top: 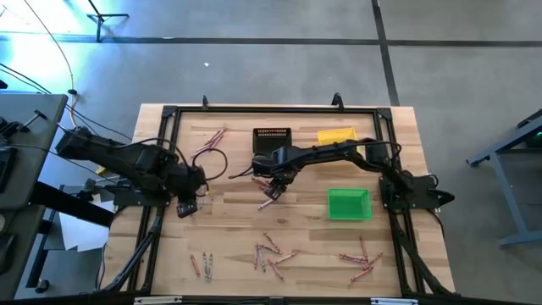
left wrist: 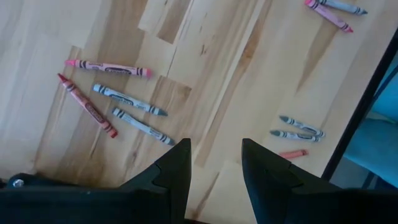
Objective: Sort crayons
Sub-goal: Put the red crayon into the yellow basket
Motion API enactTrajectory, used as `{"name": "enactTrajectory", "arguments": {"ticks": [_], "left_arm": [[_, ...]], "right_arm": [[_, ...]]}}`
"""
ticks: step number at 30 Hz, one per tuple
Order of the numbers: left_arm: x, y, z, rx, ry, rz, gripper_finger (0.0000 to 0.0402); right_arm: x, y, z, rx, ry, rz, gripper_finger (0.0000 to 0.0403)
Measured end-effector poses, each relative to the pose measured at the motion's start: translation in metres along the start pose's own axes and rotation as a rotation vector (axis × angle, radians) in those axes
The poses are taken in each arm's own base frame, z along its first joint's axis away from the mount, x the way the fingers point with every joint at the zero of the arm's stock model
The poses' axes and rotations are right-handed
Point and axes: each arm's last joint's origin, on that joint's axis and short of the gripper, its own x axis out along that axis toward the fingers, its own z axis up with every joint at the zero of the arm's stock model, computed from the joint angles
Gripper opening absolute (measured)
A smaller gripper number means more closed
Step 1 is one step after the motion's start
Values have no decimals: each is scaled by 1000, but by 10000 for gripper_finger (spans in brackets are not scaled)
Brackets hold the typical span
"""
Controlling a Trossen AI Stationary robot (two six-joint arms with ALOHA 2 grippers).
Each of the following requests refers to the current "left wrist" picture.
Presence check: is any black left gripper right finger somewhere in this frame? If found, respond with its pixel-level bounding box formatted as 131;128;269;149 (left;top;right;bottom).
241;138;343;224

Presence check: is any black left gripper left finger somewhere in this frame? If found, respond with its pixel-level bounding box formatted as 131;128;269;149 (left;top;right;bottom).
119;138;192;224

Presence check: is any pink crayon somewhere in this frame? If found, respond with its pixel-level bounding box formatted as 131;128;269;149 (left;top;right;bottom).
303;0;354;34
64;58;154;79

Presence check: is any black aluminium table frame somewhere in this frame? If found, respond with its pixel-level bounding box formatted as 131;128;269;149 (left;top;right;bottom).
321;27;398;182

